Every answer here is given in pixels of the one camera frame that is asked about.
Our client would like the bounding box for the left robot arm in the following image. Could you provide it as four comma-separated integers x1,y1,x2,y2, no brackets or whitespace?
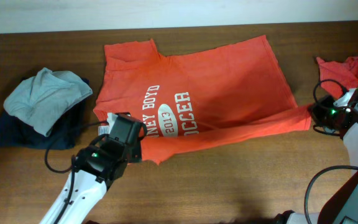
40,113,147,223

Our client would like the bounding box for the orange soccer t-shirt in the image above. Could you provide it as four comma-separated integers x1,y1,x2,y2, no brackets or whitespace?
94,35,311,163

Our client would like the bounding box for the light grey folded shirt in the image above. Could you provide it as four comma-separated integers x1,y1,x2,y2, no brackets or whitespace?
4,68,93,137

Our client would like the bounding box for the dark navy folded garment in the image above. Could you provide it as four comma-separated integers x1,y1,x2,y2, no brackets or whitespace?
0,77,90,151

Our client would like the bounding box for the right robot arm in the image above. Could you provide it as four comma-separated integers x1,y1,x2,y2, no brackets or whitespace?
273,86,358,224

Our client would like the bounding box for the red shirt at right edge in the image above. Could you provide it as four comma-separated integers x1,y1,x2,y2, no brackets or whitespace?
316,57,358,99

